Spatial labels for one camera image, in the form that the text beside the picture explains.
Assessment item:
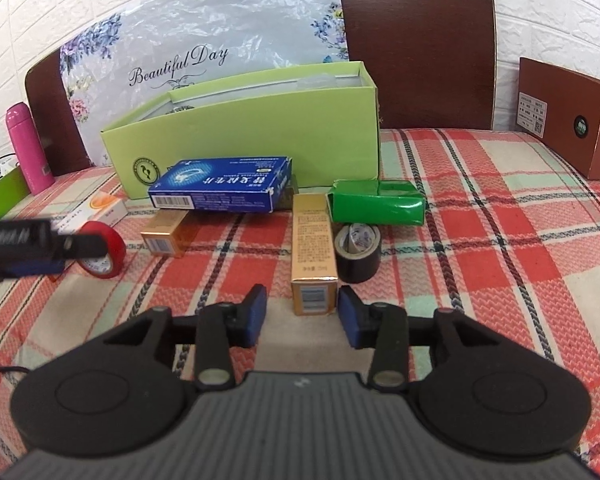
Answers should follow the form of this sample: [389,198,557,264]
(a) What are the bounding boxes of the long gold cardboard box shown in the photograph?
[290,194,338,316]

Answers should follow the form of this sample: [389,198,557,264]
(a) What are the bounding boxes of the red tape roll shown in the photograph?
[76,221,126,278]

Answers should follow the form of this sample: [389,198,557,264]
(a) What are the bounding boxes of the small gold cardboard box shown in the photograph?
[140,209,199,258]

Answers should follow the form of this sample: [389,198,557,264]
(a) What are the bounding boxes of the blue medicine box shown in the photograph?
[148,156,292,214]

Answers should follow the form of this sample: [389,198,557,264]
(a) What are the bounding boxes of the small green storage bin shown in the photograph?
[0,167,30,219]

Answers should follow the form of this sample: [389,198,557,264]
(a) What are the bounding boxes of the pink thermos bottle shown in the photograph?
[5,102,55,195]

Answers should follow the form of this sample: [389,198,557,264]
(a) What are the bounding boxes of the black tape roll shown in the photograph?
[334,223,381,284]

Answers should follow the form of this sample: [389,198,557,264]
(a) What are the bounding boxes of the white orange medicine box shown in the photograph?
[52,192,128,234]

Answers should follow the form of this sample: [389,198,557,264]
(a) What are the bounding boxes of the green packet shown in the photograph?
[326,179,427,226]

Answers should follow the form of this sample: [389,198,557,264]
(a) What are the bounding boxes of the red plaid bed sheet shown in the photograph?
[0,129,600,474]

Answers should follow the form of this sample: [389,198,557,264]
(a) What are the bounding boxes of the green cardboard shoe box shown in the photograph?
[100,62,379,198]

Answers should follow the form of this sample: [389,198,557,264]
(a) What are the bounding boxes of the brown cardboard shoe box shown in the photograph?
[516,58,600,180]

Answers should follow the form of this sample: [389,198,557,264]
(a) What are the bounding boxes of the dark brown wooden headboard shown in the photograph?
[26,0,495,174]

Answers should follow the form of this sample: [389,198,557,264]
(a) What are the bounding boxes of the floral plastic-wrapped pillow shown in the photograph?
[59,0,349,166]

